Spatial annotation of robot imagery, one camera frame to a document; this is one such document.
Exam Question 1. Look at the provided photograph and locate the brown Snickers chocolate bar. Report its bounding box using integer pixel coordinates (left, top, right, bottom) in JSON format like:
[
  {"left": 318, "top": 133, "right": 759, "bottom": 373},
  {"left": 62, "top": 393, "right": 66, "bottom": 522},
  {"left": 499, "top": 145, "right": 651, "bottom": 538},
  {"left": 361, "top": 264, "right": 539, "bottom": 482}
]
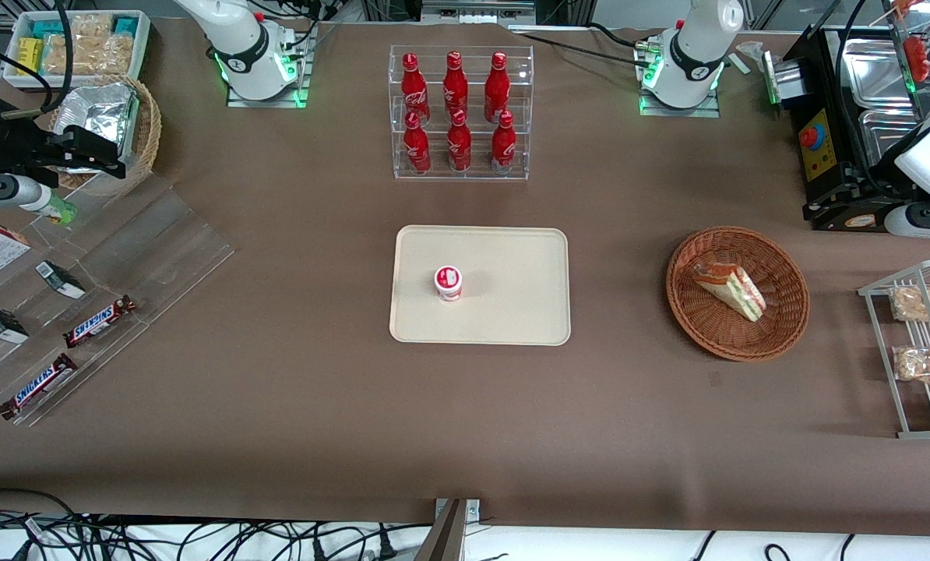
[
  {"left": 62, "top": 295, "right": 137, "bottom": 349},
  {"left": 0, "top": 353, "right": 79, "bottom": 422}
]

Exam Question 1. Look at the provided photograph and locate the clear acrylic bottle rack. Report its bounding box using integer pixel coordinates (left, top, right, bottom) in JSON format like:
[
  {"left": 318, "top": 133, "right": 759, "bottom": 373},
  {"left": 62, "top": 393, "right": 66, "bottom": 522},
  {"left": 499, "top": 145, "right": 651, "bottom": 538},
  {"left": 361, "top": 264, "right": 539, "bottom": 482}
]
[{"left": 389, "top": 44, "right": 534, "bottom": 182}]

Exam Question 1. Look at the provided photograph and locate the brown round wicker basket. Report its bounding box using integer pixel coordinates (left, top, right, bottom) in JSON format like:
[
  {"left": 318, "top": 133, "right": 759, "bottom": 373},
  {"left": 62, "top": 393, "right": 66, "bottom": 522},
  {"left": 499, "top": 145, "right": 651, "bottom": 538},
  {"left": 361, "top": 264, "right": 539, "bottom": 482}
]
[{"left": 665, "top": 226, "right": 811, "bottom": 362}]

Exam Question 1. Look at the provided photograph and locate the clear bag of granola snack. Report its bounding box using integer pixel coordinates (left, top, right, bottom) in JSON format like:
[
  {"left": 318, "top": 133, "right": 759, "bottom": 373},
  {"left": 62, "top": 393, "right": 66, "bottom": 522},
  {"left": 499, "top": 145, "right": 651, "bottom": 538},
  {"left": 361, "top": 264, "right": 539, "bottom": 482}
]
[
  {"left": 892, "top": 345, "right": 930, "bottom": 384},
  {"left": 890, "top": 286, "right": 930, "bottom": 323}
]

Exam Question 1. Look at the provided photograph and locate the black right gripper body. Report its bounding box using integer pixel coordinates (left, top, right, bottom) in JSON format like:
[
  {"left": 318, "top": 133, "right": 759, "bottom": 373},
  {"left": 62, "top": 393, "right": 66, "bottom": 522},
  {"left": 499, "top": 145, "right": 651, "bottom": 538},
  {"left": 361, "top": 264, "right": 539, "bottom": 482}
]
[{"left": 0, "top": 93, "right": 53, "bottom": 178}]

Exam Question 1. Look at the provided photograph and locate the small silver metal device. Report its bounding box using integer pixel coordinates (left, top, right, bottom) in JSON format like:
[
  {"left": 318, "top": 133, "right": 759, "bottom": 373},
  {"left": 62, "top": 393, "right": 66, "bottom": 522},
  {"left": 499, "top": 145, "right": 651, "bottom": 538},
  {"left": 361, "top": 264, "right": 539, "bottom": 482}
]
[{"left": 763, "top": 56, "right": 805, "bottom": 104}]

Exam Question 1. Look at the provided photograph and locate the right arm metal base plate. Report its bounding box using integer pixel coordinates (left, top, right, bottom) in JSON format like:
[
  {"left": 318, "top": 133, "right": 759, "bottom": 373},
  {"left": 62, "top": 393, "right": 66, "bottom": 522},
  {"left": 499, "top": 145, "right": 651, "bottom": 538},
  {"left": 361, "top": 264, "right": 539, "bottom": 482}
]
[{"left": 226, "top": 22, "right": 315, "bottom": 108}]

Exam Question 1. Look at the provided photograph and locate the green white plastic bottle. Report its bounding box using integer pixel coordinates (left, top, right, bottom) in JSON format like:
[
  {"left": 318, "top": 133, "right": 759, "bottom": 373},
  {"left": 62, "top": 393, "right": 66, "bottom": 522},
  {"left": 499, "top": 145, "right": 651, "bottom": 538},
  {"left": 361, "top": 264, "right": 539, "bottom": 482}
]
[{"left": 41, "top": 191, "right": 78, "bottom": 225}]

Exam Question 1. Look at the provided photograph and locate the white plastic storage bin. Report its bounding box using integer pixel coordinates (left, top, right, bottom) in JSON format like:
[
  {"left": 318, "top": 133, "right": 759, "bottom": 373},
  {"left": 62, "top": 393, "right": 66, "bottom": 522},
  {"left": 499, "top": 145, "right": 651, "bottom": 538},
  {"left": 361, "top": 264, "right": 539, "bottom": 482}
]
[{"left": 2, "top": 9, "right": 153, "bottom": 90}]

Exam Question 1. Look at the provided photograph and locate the cream plastic serving tray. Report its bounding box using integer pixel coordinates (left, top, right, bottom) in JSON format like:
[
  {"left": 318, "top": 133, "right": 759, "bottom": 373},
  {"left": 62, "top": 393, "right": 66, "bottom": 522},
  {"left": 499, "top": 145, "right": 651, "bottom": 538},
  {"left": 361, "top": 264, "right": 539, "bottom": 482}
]
[{"left": 389, "top": 225, "right": 572, "bottom": 346}]

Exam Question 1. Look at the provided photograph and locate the crumpled clear plastic wrap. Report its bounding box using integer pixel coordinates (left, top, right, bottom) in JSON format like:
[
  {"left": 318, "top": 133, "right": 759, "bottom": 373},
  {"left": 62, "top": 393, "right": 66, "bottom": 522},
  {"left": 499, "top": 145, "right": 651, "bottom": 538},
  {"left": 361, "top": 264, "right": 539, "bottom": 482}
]
[{"left": 734, "top": 41, "right": 773, "bottom": 76}]

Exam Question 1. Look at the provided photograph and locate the brown table cover sheet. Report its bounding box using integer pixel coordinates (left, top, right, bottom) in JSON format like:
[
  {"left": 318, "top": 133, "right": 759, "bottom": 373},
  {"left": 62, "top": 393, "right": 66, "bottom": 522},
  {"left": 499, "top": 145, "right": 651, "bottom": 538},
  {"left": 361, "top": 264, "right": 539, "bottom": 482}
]
[{"left": 0, "top": 17, "right": 930, "bottom": 538}]

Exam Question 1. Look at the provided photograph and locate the silver foil wrapped package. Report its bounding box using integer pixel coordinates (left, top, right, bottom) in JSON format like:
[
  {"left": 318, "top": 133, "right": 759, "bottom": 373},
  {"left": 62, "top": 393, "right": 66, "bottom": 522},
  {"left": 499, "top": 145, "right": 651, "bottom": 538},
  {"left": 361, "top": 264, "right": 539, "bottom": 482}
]
[{"left": 58, "top": 83, "right": 140, "bottom": 174}]

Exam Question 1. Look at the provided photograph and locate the grey metal support post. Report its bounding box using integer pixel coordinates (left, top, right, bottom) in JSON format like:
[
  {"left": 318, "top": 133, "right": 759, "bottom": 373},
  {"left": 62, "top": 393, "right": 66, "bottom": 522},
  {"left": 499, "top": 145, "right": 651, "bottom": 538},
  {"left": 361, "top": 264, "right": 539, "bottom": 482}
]
[{"left": 413, "top": 499, "right": 481, "bottom": 561}]

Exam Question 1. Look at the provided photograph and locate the clear bag of crackers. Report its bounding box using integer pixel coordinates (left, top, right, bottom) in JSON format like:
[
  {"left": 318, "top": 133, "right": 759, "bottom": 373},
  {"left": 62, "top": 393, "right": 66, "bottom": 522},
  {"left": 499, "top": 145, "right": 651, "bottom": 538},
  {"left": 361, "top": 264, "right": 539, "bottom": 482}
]
[
  {"left": 43, "top": 33, "right": 135, "bottom": 76},
  {"left": 66, "top": 13, "right": 115, "bottom": 38}
]

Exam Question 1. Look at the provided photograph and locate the yellow snack box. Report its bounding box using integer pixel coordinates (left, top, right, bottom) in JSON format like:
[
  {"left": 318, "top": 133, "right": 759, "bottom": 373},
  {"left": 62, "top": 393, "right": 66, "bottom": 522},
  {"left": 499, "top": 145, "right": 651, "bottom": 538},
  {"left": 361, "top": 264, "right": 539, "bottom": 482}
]
[{"left": 17, "top": 37, "right": 45, "bottom": 76}]

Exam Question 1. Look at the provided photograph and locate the triangle sandwich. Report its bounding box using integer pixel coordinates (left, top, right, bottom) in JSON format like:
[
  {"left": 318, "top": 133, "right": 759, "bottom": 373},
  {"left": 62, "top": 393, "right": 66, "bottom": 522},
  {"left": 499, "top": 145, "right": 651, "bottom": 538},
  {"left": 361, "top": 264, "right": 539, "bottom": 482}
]
[{"left": 692, "top": 262, "right": 768, "bottom": 323}]

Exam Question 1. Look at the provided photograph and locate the red cola bottle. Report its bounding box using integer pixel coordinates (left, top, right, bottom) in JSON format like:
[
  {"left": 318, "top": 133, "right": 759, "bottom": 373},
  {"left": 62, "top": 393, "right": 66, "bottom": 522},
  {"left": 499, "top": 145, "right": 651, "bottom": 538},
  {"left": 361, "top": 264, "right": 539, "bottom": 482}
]
[
  {"left": 403, "top": 111, "right": 432, "bottom": 175},
  {"left": 443, "top": 51, "right": 469, "bottom": 118},
  {"left": 484, "top": 51, "right": 510, "bottom": 124},
  {"left": 400, "top": 52, "right": 431, "bottom": 127},
  {"left": 447, "top": 108, "right": 472, "bottom": 172},
  {"left": 491, "top": 111, "right": 517, "bottom": 174}
]

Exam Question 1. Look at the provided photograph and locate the grey metal wire rack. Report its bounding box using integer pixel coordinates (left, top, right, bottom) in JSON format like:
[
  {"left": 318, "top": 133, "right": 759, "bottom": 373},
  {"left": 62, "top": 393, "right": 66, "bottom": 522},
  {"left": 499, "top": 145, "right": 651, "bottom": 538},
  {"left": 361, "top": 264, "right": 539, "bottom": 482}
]
[{"left": 858, "top": 260, "right": 930, "bottom": 439}]

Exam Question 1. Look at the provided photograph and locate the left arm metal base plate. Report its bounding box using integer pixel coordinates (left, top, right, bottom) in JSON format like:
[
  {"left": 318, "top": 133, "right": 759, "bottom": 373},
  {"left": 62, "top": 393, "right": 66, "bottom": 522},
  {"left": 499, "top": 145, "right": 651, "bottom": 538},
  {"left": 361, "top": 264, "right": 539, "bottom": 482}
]
[{"left": 638, "top": 35, "right": 721, "bottom": 119}]

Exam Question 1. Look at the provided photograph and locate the yellow emergency stop box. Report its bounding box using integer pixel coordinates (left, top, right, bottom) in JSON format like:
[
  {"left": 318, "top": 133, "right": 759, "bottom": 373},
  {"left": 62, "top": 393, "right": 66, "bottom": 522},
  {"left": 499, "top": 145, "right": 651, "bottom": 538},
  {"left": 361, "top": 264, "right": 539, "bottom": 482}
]
[{"left": 798, "top": 108, "right": 838, "bottom": 182}]

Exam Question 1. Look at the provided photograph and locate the aluminium frame structure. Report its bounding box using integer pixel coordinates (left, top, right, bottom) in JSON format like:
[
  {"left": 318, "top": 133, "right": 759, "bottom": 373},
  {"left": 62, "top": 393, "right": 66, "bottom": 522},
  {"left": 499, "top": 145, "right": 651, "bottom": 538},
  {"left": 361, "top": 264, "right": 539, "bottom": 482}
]
[{"left": 360, "top": 0, "right": 594, "bottom": 32}]

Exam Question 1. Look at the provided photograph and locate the clear acrylic tiered display stand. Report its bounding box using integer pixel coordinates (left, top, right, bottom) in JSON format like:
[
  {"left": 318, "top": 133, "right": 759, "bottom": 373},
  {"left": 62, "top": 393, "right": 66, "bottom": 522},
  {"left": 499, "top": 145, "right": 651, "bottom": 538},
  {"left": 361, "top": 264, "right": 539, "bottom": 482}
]
[{"left": 0, "top": 173, "right": 237, "bottom": 428}]

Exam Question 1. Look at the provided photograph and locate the light tan wicker basket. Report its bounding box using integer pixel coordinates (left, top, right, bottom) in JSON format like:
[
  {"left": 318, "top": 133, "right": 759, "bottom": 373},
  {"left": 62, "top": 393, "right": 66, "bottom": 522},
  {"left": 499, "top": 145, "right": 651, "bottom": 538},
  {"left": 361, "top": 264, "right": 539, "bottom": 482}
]
[{"left": 47, "top": 75, "right": 162, "bottom": 197}]

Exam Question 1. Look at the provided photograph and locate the small black white box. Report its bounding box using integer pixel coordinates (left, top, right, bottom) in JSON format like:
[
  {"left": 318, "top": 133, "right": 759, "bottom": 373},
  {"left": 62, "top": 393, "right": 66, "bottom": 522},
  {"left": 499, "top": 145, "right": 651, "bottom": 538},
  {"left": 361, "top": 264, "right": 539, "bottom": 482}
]
[
  {"left": 0, "top": 304, "right": 30, "bottom": 344},
  {"left": 35, "top": 260, "right": 87, "bottom": 300}
]

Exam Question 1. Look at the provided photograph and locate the red white yogurt cup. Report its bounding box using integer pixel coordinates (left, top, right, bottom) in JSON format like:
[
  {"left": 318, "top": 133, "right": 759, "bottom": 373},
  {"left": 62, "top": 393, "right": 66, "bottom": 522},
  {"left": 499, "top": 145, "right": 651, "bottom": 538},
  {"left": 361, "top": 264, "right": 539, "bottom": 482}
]
[{"left": 434, "top": 265, "right": 464, "bottom": 302}]

